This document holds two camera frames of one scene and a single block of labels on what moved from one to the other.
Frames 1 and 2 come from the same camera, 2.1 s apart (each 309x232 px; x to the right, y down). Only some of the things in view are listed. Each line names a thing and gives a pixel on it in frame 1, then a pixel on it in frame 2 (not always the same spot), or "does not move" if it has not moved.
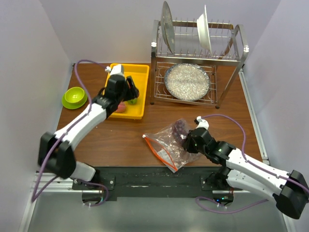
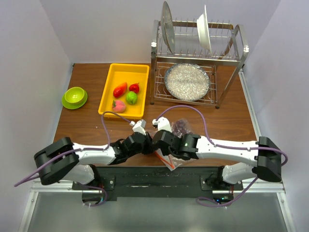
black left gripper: [132, 91] to [150, 147]
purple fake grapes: [179, 130] does not move
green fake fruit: [133, 101] does not move
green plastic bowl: [74, 97] does not move
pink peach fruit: [121, 107] does not move
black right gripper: [187, 144] to [165, 152]
